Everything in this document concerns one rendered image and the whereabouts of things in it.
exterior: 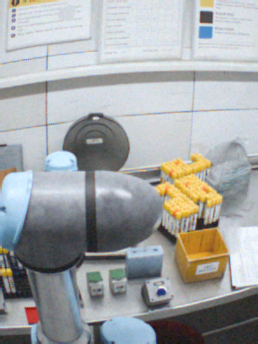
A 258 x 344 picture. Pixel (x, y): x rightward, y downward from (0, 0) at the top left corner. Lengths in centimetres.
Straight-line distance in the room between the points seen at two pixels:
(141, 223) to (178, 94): 117
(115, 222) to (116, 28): 107
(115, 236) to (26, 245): 13
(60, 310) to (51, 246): 19
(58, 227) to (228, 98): 133
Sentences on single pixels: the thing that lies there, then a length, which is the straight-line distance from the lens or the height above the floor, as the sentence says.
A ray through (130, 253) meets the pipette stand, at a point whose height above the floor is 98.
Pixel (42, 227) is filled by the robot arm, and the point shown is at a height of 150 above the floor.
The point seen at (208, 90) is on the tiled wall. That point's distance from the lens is 190.
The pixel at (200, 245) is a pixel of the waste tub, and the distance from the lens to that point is 161.
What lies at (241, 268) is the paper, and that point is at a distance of 159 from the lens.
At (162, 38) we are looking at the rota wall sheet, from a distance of 175.
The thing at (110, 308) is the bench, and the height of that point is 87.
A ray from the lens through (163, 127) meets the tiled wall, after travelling 190.
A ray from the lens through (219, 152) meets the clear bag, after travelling 191.
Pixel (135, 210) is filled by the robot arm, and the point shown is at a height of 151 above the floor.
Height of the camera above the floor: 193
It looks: 31 degrees down
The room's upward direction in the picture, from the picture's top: 2 degrees clockwise
